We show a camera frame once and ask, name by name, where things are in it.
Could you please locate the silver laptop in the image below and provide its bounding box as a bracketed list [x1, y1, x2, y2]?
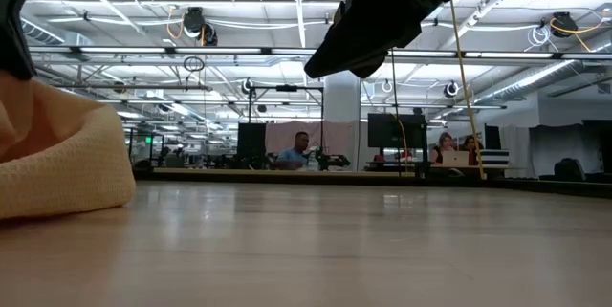
[441, 150, 471, 168]

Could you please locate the black monitor on stand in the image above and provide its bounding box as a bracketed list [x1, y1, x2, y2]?
[366, 112, 429, 177]

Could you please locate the black hanging cable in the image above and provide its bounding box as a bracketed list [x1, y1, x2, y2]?
[389, 48, 404, 178]

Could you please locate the orange waffle-weave towel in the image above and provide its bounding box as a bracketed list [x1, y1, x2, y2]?
[0, 70, 137, 221]

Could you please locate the person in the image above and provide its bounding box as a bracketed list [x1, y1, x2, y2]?
[273, 130, 313, 171]
[460, 134, 485, 166]
[429, 131, 456, 164]

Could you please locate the yellow hanging cable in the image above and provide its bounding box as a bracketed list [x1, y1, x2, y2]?
[448, 0, 487, 181]

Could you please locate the black camera rig frame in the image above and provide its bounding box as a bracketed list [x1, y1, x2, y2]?
[246, 83, 326, 169]

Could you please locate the black white striped box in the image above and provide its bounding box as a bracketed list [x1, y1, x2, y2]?
[479, 148, 511, 167]

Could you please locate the pink curtain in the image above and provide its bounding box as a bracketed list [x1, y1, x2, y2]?
[265, 120, 369, 160]

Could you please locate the black backpack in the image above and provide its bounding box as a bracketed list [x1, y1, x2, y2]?
[553, 157, 586, 183]

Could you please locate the black upright panel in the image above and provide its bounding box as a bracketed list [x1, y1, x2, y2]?
[236, 121, 268, 169]

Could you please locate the small black monitor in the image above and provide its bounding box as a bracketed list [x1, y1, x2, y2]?
[484, 123, 503, 151]

